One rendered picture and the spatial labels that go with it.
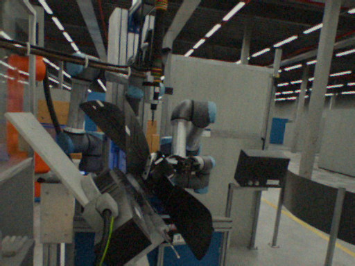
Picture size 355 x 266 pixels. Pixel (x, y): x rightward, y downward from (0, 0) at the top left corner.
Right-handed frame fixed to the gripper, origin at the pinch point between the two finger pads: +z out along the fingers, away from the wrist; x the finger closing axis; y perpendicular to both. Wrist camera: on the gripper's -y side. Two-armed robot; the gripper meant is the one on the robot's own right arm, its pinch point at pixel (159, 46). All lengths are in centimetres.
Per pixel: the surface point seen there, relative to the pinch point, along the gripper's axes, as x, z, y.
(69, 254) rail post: 26, -41, 99
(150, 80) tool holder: 3.0, 1.5, 12.9
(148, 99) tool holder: 2.8, 0.8, 19.6
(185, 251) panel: -35, -32, 99
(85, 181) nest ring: 25, 8, 49
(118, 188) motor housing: 15, 14, 50
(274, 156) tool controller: -77, -18, 42
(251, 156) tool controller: -63, -20, 42
